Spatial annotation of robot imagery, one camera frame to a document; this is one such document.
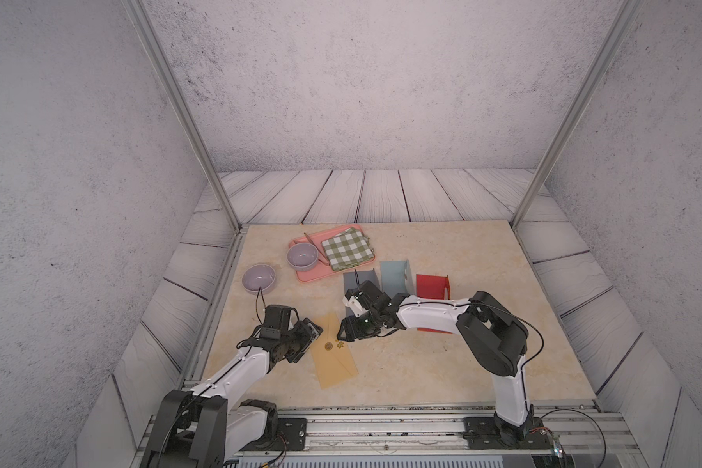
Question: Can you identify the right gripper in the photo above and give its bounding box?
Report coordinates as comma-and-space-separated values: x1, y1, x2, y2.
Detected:
331, 310, 381, 342

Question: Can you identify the yellow envelope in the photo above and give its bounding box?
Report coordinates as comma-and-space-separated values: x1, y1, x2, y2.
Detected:
310, 312, 359, 390

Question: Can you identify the grey envelope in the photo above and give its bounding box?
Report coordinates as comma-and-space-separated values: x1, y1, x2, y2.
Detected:
343, 269, 382, 317

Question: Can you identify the light blue envelope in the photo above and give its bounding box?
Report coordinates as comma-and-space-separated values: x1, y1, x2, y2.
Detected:
380, 259, 415, 298

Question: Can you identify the red envelope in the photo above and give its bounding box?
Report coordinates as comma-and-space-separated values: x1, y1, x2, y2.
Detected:
415, 274, 452, 335

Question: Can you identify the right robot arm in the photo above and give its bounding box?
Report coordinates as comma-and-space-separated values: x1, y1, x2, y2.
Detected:
337, 281, 532, 429

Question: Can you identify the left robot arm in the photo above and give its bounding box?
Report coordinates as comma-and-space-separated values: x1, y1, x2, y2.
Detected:
140, 304, 323, 467

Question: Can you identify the pink tray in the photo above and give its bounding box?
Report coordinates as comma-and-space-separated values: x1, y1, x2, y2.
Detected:
289, 224, 376, 283

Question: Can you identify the lilac bowl on tray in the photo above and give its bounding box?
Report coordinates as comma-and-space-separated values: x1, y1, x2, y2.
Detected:
287, 243, 319, 272

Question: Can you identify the lilac bowl on table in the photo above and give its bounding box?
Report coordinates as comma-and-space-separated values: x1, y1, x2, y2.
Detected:
242, 264, 277, 294

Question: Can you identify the green checkered cloth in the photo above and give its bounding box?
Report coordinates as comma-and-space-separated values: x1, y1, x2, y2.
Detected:
321, 227, 374, 271

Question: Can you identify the wooden stick on tray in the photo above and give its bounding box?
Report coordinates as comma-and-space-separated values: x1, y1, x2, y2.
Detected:
304, 233, 330, 265

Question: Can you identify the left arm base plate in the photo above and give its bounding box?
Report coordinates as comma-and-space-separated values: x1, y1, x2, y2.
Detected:
242, 417, 307, 452

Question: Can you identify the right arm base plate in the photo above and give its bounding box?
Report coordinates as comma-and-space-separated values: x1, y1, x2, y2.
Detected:
463, 415, 554, 450

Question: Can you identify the aluminium front rail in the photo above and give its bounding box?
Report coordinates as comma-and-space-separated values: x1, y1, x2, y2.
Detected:
129, 408, 651, 468

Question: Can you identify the left aluminium frame post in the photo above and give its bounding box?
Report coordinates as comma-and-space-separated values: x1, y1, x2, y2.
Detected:
122, 0, 242, 232

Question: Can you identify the aluminium frame post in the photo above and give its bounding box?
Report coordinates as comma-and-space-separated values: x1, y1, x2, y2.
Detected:
510, 0, 644, 232
122, 0, 242, 232

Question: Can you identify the right aluminium frame post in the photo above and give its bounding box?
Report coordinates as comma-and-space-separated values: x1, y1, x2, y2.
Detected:
510, 0, 644, 232

